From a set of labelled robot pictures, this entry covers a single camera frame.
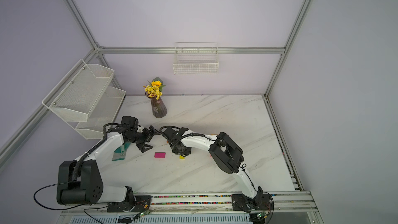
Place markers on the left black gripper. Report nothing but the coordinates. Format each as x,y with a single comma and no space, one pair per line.
148,137

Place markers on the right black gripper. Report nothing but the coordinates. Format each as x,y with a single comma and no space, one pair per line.
187,152

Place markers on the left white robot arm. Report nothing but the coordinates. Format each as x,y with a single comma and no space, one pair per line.
80,182

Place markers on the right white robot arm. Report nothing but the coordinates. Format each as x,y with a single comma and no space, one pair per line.
227,155

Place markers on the magenta block in pile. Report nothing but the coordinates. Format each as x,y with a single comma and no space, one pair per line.
160,155

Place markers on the dark glass vase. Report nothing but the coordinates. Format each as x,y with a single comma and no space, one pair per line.
159,109

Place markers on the yellow flower bouquet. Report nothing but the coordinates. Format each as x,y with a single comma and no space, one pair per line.
154,89

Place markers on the white two-tier mesh shelf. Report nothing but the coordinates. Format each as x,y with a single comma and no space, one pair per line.
85,99

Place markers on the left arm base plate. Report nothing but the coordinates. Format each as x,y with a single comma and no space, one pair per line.
137,205

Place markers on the white wire wall basket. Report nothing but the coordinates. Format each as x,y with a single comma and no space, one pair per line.
195,64

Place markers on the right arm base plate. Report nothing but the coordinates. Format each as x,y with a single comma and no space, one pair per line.
243,203

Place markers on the aluminium frame back bar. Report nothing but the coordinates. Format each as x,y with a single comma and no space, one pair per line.
191,50

